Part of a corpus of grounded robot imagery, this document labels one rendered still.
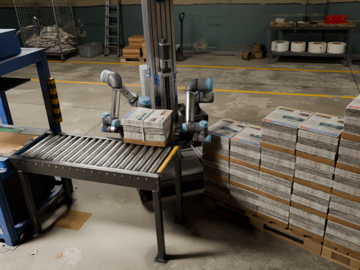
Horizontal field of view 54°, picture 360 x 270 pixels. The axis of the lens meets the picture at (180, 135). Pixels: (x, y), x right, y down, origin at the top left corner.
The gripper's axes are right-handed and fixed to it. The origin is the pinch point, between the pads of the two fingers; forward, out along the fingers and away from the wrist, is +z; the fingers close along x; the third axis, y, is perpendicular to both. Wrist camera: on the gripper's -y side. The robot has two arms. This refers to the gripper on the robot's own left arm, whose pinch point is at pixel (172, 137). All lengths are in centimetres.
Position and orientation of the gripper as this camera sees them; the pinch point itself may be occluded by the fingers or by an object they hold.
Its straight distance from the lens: 320.3
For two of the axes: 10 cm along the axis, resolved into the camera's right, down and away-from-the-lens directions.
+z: -9.5, -0.9, 2.9
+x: -3.0, 4.0, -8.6
